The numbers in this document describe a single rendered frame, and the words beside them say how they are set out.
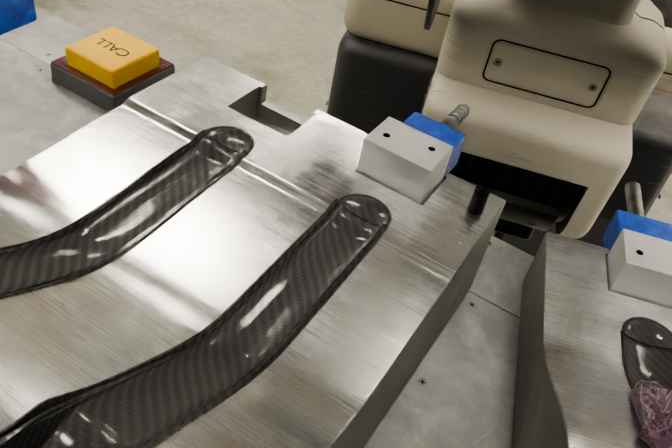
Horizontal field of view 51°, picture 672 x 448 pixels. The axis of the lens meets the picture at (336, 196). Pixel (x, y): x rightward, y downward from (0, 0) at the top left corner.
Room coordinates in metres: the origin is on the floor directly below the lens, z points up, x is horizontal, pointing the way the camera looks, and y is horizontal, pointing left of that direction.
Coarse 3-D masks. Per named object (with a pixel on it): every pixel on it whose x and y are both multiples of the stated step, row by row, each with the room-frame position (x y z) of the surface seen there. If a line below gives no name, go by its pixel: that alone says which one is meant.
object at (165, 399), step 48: (192, 144) 0.37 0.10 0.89; (240, 144) 0.38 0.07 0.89; (144, 192) 0.32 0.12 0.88; (192, 192) 0.33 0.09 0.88; (48, 240) 0.26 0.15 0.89; (96, 240) 0.28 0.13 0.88; (336, 240) 0.31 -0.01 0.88; (0, 288) 0.21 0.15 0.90; (288, 288) 0.27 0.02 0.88; (336, 288) 0.27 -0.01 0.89; (192, 336) 0.22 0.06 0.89; (240, 336) 0.23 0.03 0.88; (288, 336) 0.23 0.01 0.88; (96, 384) 0.16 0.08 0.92; (144, 384) 0.18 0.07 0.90; (192, 384) 0.19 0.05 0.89; (240, 384) 0.19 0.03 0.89; (0, 432) 0.12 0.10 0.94; (48, 432) 0.14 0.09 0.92; (96, 432) 0.14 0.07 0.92; (144, 432) 0.15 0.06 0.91
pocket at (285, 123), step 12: (252, 96) 0.45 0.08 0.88; (264, 96) 0.46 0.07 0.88; (240, 108) 0.44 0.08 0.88; (252, 108) 0.45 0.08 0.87; (264, 108) 0.45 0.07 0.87; (276, 108) 0.45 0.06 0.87; (264, 120) 0.45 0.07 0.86; (276, 120) 0.45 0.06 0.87; (288, 120) 0.44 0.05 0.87; (300, 120) 0.44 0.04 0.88; (288, 132) 0.44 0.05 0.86
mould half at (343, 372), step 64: (192, 64) 0.47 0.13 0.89; (128, 128) 0.38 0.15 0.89; (192, 128) 0.39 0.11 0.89; (256, 128) 0.40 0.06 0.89; (320, 128) 0.42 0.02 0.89; (0, 192) 0.29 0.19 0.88; (64, 192) 0.31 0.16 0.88; (256, 192) 0.34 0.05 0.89; (320, 192) 0.35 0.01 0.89; (384, 192) 0.36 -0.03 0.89; (448, 192) 0.37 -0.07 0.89; (128, 256) 0.27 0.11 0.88; (192, 256) 0.28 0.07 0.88; (256, 256) 0.28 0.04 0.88; (384, 256) 0.30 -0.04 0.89; (448, 256) 0.31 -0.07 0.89; (0, 320) 0.18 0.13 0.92; (64, 320) 0.20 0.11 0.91; (128, 320) 0.22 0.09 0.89; (192, 320) 0.23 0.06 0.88; (320, 320) 0.25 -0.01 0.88; (384, 320) 0.26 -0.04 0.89; (448, 320) 0.34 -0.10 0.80; (0, 384) 0.15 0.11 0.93; (64, 384) 0.16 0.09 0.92; (256, 384) 0.20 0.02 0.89; (320, 384) 0.21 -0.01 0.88; (384, 384) 0.23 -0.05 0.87
